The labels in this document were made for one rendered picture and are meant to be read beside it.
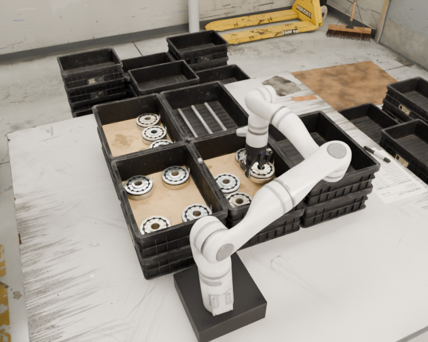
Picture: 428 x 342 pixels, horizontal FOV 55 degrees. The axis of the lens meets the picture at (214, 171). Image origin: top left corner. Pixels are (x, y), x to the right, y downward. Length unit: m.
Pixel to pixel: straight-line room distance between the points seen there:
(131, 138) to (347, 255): 0.98
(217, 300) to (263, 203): 0.32
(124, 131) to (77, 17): 2.86
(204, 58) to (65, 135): 1.39
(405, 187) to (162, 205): 1.01
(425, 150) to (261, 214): 1.80
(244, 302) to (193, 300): 0.16
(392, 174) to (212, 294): 1.06
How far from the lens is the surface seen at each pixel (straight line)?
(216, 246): 1.02
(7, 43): 4.65
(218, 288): 1.17
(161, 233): 1.27
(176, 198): 1.51
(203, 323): 1.27
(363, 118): 3.10
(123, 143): 1.79
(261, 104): 1.31
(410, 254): 1.65
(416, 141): 2.79
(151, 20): 4.79
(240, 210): 1.33
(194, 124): 1.87
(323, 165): 1.16
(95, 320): 1.41
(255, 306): 1.29
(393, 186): 1.89
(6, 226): 2.81
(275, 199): 1.08
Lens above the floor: 1.89
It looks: 41 degrees down
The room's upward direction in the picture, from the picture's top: straight up
